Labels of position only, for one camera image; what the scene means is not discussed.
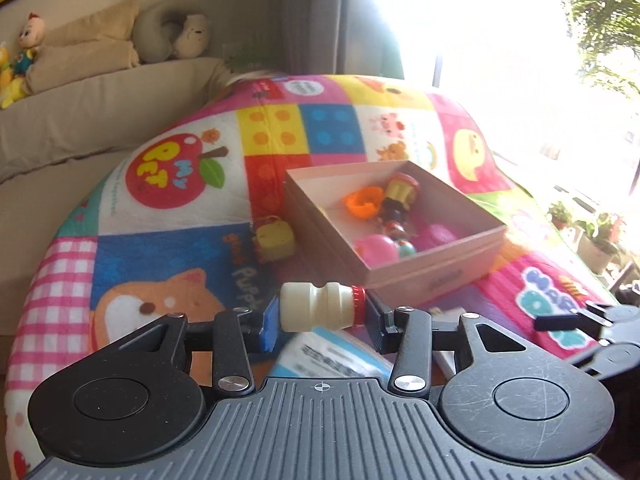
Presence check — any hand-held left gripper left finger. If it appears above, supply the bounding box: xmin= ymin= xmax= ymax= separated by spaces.
xmin=90 ymin=295 xmax=284 ymax=397

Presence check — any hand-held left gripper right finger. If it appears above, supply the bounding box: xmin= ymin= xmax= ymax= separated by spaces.
xmin=364 ymin=291 xmax=540 ymax=398

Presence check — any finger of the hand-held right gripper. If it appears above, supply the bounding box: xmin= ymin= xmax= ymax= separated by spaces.
xmin=584 ymin=301 xmax=622 ymax=320
xmin=534 ymin=313 xmax=607 ymax=342

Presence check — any small white bottle red cap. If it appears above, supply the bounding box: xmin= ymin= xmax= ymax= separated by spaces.
xmin=279 ymin=281 xmax=369 ymax=334

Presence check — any pink cardboard box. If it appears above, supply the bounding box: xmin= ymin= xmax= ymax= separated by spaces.
xmin=282 ymin=160 xmax=509 ymax=302

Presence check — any pink plastic toy basket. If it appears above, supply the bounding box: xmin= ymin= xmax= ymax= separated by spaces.
xmin=417 ymin=222 xmax=459 ymax=252

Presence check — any orange plastic toy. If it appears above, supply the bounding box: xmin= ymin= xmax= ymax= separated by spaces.
xmin=344 ymin=186 xmax=385 ymax=220

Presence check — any blue white tissue packet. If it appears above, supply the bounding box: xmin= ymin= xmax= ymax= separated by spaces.
xmin=270 ymin=327 xmax=397 ymax=379

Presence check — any potted plant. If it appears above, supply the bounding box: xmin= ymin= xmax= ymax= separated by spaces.
xmin=547 ymin=200 xmax=574 ymax=232
xmin=576 ymin=211 xmax=627 ymax=274

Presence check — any yellow toy block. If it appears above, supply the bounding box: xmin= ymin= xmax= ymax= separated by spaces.
xmin=251 ymin=215 xmax=296 ymax=264

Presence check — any colourful cartoon play mat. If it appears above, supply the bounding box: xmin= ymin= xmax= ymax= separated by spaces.
xmin=0 ymin=74 xmax=640 ymax=480

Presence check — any beige sofa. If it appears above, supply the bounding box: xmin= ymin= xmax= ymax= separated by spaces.
xmin=0 ymin=56 xmax=232 ymax=337

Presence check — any green palm plant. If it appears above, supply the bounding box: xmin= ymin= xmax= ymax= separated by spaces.
xmin=550 ymin=0 xmax=640 ymax=103

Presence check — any white bear plush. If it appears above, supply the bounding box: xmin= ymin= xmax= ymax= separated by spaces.
xmin=172 ymin=12 xmax=211 ymax=59

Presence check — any grey curtain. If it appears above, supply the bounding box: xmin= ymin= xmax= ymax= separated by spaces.
xmin=272 ymin=0 xmax=402 ymax=79

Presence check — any grey neck pillow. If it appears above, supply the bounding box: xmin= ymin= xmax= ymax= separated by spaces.
xmin=132 ymin=1 xmax=212 ymax=64

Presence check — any cream pillow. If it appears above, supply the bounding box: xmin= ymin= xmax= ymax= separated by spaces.
xmin=42 ymin=0 xmax=142 ymax=49

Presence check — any yellow plush toy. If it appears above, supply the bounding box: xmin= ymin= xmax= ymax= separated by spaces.
xmin=0 ymin=42 xmax=29 ymax=109

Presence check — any big-headed boy doll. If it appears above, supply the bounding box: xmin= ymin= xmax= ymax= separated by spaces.
xmin=12 ymin=11 xmax=47 ymax=79

